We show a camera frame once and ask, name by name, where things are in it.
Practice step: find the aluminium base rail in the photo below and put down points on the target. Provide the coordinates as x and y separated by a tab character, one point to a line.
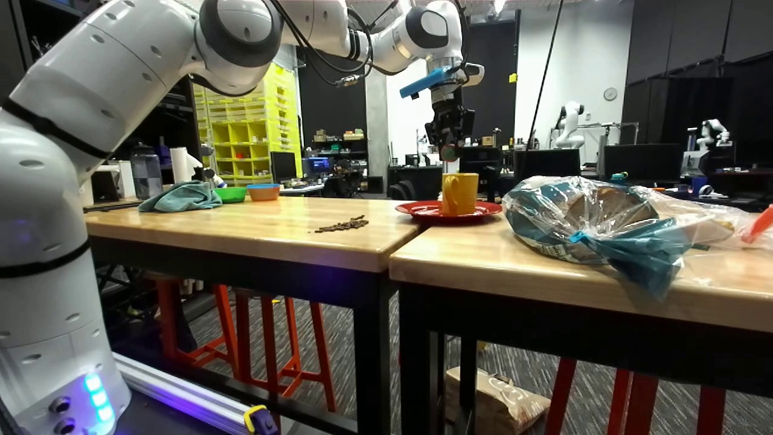
194	397

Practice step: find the black computer monitor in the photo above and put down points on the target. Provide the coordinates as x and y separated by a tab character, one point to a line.
548	164
644	164

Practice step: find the yellow bin shelf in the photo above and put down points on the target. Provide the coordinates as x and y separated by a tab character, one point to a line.
243	133

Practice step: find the red plate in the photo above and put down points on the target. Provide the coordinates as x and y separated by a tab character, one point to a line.
431	211

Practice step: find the white paper towel roll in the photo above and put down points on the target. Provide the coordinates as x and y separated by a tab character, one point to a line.
185	164

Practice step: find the brown paper bag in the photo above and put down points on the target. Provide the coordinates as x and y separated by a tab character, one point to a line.
499	402

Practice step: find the red metal stool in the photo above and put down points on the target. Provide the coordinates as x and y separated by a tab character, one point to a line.
630	402
292	364
194	351

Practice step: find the orange plastic object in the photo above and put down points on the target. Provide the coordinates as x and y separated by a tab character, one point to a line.
759	223

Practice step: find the bagged bread loaf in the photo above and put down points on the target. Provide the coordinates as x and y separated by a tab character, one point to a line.
601	231

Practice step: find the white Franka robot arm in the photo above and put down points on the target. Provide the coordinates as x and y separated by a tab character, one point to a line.
82	121

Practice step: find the black slanted pole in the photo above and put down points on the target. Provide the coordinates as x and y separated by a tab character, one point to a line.
548	74

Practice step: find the brown twig piece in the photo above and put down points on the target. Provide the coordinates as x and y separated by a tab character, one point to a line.
341	223

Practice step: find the round wall clock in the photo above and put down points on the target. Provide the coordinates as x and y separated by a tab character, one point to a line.
612	96

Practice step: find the yellow cup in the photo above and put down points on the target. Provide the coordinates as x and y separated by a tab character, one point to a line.
460	195

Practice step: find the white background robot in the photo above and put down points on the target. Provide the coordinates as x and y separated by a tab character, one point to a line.
571	125

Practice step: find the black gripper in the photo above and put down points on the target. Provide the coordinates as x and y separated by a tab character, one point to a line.
451	121

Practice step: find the grey background robot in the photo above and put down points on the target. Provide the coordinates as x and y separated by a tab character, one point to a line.
707	148

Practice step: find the clear water bottle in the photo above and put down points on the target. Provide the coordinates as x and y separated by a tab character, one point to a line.
149	173

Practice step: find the wooden table with black frame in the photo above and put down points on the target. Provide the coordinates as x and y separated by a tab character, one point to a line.
257	234
524	270

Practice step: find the blue cloth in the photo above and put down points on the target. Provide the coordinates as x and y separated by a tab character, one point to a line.
183	197

